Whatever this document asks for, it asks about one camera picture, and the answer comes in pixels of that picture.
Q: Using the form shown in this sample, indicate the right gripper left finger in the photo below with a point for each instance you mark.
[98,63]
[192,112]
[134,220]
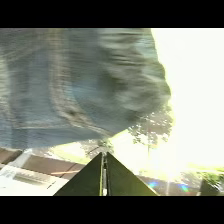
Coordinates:
[88,180]

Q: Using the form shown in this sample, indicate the dark jeans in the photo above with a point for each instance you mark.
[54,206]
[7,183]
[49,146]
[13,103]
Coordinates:
[66,83]

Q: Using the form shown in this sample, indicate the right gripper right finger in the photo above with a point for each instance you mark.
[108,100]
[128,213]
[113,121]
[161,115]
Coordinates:
[125,180]

